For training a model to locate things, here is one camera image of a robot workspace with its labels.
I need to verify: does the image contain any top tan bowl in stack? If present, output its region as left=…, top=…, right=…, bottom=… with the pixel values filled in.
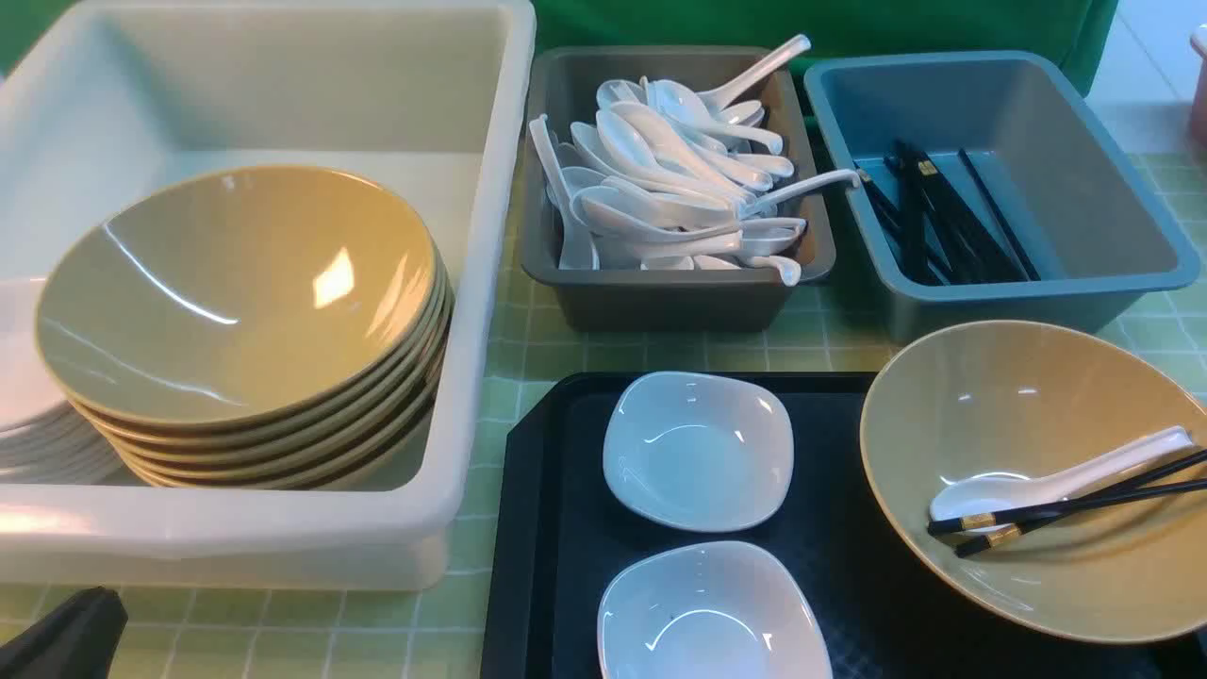
left=34, top=164, right=447, bottom=431

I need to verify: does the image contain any black plastic serving tray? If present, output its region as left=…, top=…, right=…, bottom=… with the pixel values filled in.
left=480, top=373, right=1205, bottom=678

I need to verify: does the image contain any pile of white soup spoons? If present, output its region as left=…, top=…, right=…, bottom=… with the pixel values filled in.
left=527, top=34, right=861, bottom=287

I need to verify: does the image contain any white ceramic soup spoon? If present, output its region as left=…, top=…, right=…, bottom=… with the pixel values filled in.
left=927, top=425, right=1194, bottom=535

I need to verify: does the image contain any bundle of black chopsticks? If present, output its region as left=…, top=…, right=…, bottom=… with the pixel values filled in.
left=856, top=139, right=1042, bottom=287

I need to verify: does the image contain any stack of white dishes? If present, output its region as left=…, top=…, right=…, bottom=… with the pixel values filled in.
left=1, top=276, right=124, bottom=485

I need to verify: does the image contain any green cloth backdrop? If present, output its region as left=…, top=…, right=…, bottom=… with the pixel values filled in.
left=2, top=1, right=1116, bottom=124

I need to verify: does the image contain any tan noodle bowl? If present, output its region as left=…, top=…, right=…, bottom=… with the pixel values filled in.
left=859, top=321, right=1206, bottom=644

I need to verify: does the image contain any blue plastic chopstick bin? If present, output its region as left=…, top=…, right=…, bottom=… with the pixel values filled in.
left=803, top=51, right=1202, bottom=343

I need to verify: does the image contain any large white plastic tub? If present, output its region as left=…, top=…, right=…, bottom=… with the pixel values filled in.
left=2, top=1, right=536, bottom=590

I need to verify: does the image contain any white square dish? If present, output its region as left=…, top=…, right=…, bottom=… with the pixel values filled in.
left=601, top=373, right=795, bottom=533
left=596, top=540, right=834, bottom=678

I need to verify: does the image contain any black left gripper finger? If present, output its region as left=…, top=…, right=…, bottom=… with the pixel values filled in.
left=1, top=589, right=128, bottom=678

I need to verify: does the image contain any grey plastic spoon bin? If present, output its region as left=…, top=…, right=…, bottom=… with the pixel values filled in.
left=513, top=43, right=791, bottom=332

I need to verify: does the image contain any stack of tan bowls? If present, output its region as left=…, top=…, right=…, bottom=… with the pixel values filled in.
left=74, top=262, right=455, bottom=488

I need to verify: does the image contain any green checked tablecloth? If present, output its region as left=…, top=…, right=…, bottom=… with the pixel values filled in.
left=0, top=151, right=1207, bottom=679

